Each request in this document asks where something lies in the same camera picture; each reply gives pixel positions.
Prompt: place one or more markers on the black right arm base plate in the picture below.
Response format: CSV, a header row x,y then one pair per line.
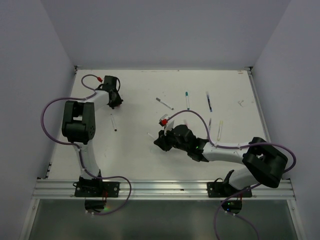
x,y
217,189

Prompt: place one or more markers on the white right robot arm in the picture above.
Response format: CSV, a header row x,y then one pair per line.
x,y
238,179

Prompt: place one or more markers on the blue gel pen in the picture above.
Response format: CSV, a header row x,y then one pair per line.
x,y
209,101

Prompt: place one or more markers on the grey capped white marker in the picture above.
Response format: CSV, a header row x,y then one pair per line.
x,y
163,103

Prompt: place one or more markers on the aluminium front mounting rail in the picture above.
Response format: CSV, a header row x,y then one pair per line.
x,y
60,189

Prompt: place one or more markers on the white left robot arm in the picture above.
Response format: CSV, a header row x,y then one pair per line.
x,y
79,121

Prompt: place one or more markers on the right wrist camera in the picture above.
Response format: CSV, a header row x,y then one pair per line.
x,y
167,124

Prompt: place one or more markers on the green capped white marker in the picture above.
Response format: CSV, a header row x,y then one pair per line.
x,y
187,100

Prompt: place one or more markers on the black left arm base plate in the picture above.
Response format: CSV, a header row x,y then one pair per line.
x,y
96,193

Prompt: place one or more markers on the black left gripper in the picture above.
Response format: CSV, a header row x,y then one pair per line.
x,y
118,101

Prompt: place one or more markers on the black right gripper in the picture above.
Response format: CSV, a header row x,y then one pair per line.
x,y
162,140

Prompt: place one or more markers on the yellow capped white marker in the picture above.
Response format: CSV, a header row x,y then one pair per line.
x,y
219,130

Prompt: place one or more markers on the black white marker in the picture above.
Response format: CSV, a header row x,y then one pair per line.
x,y
113,123

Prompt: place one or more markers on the aluminium table edge rail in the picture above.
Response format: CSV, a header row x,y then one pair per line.
x,y
262,120

